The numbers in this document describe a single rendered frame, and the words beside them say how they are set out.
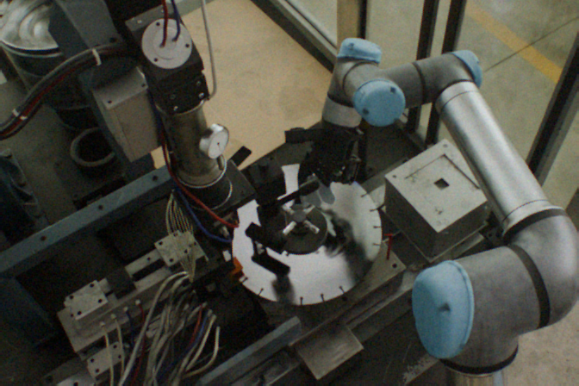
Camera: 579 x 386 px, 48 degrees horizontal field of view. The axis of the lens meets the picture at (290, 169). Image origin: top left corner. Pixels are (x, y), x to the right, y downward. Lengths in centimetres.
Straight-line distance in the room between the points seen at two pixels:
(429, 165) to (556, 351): 103
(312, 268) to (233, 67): 80
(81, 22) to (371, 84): 45
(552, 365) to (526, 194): 141
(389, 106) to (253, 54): 93
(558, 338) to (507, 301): 151
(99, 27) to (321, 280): 65
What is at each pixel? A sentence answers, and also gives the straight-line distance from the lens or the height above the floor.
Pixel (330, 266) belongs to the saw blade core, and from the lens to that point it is 130.
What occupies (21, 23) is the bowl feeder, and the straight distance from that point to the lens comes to 176.
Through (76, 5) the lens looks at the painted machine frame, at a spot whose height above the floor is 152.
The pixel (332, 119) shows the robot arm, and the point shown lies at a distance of 119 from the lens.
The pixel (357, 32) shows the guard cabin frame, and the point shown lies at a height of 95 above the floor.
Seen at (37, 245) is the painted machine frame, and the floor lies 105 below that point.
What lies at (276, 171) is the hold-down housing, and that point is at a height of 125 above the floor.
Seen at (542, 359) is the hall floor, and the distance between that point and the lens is 233.
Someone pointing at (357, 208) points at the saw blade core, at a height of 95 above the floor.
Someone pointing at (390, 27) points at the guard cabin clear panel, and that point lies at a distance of 160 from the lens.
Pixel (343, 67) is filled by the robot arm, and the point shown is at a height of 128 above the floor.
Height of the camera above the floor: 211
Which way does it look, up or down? 55 degrees down
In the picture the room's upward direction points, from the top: 6 degrees counter-clockwise
